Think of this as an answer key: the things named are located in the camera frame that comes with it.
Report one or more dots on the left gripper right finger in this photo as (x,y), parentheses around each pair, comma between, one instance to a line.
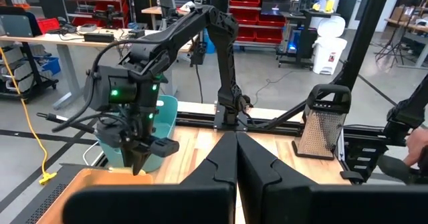
(254,177)

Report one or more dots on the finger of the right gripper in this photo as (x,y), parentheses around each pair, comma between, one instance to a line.
(141,158)
(131,157)

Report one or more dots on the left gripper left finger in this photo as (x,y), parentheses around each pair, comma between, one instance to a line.
(220,170)

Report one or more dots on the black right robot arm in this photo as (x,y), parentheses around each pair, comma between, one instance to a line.
(227,67)

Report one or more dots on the teal plastic bin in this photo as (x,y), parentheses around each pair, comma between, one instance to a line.
(167,117)

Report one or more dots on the orange translucent plastic bin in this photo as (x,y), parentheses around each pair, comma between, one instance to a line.
(100,180)

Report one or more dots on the metal box grater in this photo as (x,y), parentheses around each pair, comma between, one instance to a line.
(317,133)

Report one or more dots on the black perforated metal panel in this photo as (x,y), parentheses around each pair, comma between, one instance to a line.
(43,200)

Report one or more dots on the black desktop device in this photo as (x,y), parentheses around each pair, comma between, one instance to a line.
(99,37)

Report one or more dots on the blue crate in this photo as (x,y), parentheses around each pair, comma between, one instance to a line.
(50,65)

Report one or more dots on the black storage cart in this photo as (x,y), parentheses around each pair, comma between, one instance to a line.
(30,83)

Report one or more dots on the wooden desk white legs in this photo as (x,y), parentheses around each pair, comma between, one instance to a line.
(40,39)

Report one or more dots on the grey office chair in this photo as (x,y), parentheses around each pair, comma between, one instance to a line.
(166,3)

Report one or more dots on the white trash can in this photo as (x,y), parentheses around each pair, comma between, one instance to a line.
(329,53)

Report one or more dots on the black equipment cart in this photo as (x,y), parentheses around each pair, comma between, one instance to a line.
(301,40)

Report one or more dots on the person's hand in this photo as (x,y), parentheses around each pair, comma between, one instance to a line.
(416,143)

